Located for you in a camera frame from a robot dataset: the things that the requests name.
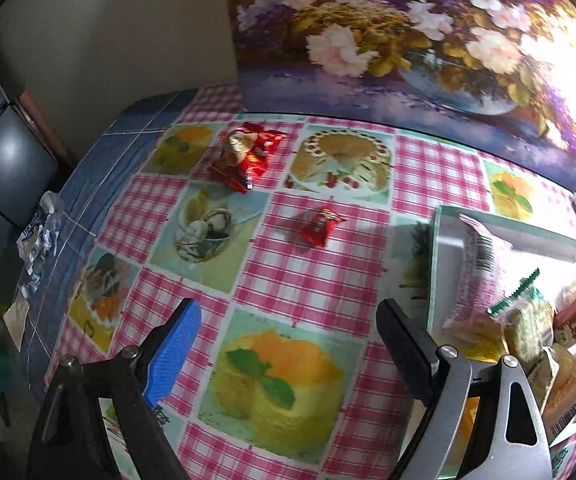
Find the pink snack packet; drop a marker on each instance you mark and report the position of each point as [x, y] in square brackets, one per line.
[478, 280]

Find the yellow cake packet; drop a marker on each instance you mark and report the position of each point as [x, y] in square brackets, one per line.
[463, 430]

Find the crumpled blue white wrapper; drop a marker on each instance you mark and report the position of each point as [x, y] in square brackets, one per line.
[40, 232]

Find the clear round cracker packet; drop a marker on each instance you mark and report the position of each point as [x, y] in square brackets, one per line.
[525, 320]

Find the white paper sheet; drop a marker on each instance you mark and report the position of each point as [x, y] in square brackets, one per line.
[16, 322]

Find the floral painting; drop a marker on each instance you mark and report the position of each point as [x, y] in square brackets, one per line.
[393, 50]

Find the white tray with teal rim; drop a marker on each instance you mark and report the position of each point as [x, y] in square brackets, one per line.
[450, 242]

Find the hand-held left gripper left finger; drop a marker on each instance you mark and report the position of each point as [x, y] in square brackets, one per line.
[173, 355]

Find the cream snack packet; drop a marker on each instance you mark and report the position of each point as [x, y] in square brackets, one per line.
[565, 390]

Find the blue plaid cloth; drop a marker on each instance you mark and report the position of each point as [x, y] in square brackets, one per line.
[98, 170]

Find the small red candy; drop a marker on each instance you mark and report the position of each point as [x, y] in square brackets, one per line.
[320, 225]

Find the pink checked fruit-print tablecloth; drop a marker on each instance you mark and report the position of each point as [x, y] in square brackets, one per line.
[293, 280]

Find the brown wooden board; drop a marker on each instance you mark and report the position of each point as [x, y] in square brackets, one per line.
[43, 130]

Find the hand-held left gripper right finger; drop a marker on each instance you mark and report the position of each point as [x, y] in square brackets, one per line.
[408, 350]

